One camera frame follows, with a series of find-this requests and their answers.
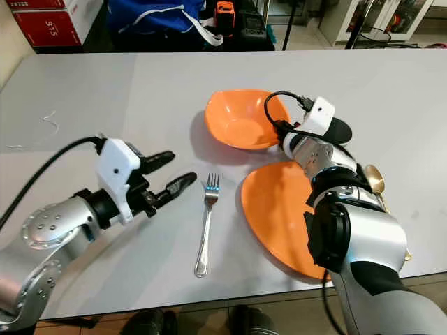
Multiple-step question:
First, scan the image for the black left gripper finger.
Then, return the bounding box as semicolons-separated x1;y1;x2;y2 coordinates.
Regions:
141;151;175;175
159;172;198;207

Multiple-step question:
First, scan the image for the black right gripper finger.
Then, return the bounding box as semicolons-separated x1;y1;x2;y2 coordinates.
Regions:
328;119;354;145

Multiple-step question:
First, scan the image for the silver fork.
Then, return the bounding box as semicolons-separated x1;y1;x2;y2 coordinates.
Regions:
194;173;221;278

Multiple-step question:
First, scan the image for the orange bowl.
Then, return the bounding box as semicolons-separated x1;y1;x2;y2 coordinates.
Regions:
205;89;291;151

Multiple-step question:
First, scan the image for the gold spoon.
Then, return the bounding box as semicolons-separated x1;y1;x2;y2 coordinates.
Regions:
363;163;414;265

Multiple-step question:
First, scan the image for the orange plate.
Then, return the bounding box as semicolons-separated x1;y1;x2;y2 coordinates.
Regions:
241;161;332;281

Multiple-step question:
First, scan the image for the black tripod leg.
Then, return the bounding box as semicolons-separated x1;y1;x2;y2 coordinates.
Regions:
346;0;374;48
279;0;300;51

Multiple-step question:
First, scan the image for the white glass door cabinet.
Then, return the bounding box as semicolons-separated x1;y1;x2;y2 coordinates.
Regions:
318;0;441;47

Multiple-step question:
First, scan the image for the black bench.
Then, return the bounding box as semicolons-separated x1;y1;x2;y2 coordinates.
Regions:
91;28;280;53

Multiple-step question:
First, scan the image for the black box device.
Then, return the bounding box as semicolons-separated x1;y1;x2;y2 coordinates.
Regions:
234;10;277;51

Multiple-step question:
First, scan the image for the red cardboard box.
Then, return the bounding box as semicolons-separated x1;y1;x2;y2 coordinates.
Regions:
6;0;74;13
12;10;85;48

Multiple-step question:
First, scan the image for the orange and black device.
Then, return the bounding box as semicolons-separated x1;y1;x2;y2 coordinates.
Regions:
215;1;236;37

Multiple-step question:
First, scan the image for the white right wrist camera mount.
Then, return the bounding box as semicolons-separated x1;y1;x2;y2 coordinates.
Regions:
304;96;336;137

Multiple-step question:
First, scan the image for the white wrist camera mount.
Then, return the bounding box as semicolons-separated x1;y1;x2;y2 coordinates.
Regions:
304;96;336;137
96;138;152;225

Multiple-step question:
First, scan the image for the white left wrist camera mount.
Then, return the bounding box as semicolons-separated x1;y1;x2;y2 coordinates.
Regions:
96;138;152;225

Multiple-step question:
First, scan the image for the thin white string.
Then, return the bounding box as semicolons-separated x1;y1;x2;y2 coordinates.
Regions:
6;110;60;149

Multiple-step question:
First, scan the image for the blue bag with white strap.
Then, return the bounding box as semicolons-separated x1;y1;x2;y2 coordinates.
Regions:
107;0;228;48

